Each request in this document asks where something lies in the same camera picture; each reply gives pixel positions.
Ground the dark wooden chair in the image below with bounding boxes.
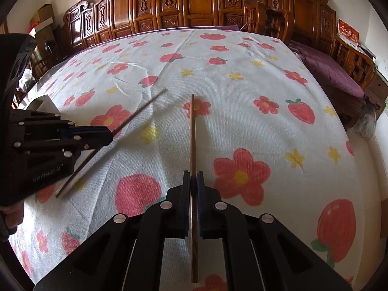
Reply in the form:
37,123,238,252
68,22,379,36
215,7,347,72
30,36,62,74

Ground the brown cardboard box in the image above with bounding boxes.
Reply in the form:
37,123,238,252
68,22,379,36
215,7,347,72
30,4,55,26

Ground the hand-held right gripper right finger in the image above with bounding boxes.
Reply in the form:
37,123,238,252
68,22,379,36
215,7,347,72
196,171,354,291

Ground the person's left hand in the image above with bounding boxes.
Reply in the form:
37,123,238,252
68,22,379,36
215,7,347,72
0,202,25,236

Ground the floral strawberry tablecloth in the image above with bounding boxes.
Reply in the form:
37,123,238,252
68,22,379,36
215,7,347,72
8,27,364,291

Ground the brown wooden chopstick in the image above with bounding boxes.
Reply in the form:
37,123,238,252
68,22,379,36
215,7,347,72
188,93,200,284

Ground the grey plastic bag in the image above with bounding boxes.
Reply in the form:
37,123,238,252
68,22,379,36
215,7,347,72
347,105,377,140

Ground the wooden side cabinet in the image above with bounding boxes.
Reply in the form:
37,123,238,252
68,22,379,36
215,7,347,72
368,73,388,116

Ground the carved wooden armchair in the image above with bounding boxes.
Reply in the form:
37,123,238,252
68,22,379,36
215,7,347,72
244,0,380,128

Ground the purple armchair cushion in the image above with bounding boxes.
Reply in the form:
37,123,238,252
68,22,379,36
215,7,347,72
288,40,365,99

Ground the grey metal utensil box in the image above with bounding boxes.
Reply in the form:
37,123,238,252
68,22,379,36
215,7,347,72
28,95,60,114

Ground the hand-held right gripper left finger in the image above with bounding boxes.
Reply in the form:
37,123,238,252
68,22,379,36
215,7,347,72
33,170,192,291

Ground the red desk calendar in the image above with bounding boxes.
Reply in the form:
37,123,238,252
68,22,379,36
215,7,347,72
337,18,360,48

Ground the dark wooden chopstick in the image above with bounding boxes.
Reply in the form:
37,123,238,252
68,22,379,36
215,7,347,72
55,89,169,199

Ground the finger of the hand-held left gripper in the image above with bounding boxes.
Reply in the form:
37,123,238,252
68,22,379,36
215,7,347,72
10,110,114,141
13,136,114,165

